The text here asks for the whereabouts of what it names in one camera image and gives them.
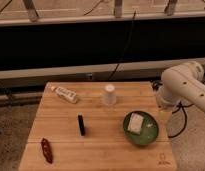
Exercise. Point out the white sponge block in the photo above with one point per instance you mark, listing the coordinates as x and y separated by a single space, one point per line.
135 123

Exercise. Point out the green bowl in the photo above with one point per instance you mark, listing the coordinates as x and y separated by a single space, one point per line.
149 131

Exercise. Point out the red chili pepper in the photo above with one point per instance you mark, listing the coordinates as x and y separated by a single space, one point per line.
46 149

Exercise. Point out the black eraser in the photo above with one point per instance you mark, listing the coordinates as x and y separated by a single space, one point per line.
81 125

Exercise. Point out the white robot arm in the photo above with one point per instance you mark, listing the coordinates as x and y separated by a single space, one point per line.
182 81

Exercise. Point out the white tube with orange cap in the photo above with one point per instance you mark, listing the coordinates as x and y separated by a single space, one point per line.
67 94

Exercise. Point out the white metal rail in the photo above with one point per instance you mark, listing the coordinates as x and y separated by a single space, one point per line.
140 69

